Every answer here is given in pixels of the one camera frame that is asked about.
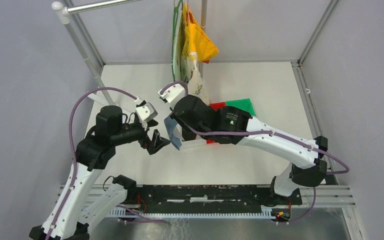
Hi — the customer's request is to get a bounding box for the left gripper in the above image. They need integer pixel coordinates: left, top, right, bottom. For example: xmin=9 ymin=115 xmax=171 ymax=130
xmin=112 ymin=117 xmax=171 ymax=153

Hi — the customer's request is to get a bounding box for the blue card holder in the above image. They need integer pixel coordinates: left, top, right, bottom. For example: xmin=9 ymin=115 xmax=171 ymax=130
xmin=164 ymin=116 xmax=182 ymax=151

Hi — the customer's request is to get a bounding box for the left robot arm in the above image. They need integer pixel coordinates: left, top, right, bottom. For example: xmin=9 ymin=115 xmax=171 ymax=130
xmin=29 ymin=102 xmax=170 ymax=240

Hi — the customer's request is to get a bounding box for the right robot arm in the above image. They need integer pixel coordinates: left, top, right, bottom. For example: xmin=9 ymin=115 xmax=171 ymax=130
xmin=170 ymin=95 xmax=327 ymax=204

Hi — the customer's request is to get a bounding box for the white bin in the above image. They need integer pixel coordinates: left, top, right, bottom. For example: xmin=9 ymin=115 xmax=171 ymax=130
xmin=180 ymin=138 xmax=207 ymax=149

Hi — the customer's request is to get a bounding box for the red bin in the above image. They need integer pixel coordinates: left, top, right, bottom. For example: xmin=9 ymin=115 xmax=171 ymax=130
xmin=206 ymin=102 xmax=227 ymax=145

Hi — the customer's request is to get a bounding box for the hanging patterned cloth bag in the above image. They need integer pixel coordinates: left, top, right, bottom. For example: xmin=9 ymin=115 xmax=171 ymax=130
xmin=171 ymin=0 xmax=210 ymax=105

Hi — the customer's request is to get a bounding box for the green bin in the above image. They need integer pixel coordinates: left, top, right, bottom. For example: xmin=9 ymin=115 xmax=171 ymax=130
xmin=225 ymin=98 xmax=256 ymax=116

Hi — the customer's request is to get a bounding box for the yellow cloth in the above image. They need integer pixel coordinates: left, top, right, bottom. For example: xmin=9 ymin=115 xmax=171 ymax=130
xmin=182 ymin=3 xmax=220 ymax=64

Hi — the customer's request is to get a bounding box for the vertical rack pole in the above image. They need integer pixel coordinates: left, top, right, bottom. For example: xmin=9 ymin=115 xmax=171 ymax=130
xmin=198 ymin=0 xmax=209 ymax=80

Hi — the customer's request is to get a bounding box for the white clothes rack pole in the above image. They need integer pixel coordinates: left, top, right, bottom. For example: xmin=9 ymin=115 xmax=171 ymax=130
xmin=51 ymin=0 xmax=131 ymax=88

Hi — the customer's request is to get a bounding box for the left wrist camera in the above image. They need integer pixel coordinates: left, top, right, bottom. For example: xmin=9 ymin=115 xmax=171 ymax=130
xmin=135 ymin=101 xmax=158 ymax=124

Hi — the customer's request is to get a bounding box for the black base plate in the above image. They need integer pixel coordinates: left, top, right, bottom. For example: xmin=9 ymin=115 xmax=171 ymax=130
xmin=122 ymin=185 xmax=303 ymax=214

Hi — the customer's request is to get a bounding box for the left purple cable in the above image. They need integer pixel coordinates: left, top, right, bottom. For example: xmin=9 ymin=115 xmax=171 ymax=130
xmin=44 ymin=86 xmax=166 ymax=240

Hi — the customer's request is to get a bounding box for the white cable duct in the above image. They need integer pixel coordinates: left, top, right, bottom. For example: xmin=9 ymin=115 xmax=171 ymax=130
xmin=105 ymin=206 xmax=292 ymax=220

